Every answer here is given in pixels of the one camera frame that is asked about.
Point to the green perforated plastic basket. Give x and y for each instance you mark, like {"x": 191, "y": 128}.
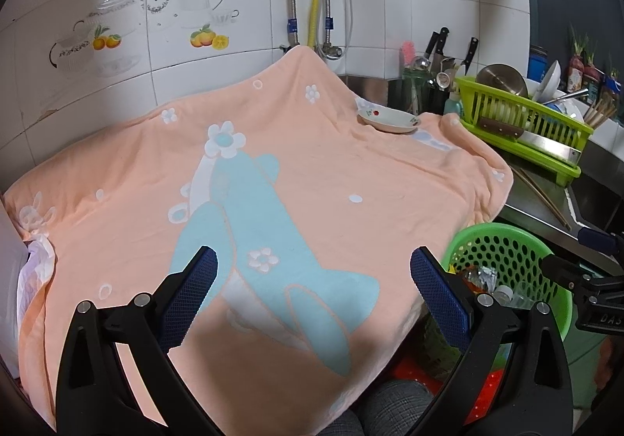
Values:
{"x": 514, "y": 255}

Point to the cleaver with wooden handle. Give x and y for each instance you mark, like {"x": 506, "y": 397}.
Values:
{"x": 553, "y": 148}

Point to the wooden chopstick on counter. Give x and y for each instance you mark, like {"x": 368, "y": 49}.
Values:
{"x": 542, "y": 196}

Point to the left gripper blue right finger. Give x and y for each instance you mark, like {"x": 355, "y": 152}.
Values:
{"x": 448, "y": 307}

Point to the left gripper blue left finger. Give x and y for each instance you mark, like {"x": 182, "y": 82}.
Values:
{"x": 181, "y": 295}

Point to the black knife handle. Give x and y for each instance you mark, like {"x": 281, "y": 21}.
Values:
{"x": 470, "y": 54}

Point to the green dish drying rack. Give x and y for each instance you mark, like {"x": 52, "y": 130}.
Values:
{"x": 480, "y": 101}

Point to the small white floral dish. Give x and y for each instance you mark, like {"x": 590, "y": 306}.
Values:
{"x": 389, "y": 120}

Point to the peach floral towel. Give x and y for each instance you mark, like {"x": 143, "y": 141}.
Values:
{"x": 313, "y": 217}

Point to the clear plastic bottle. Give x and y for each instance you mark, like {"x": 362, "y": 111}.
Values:
{"x": 485, "y": 279}

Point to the white plastic bag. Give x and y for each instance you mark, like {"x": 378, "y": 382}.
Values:
{"x": 35, "y": 274}

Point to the steel bowl in rack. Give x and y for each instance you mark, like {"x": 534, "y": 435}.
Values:
{"x": 503, "y": 77}

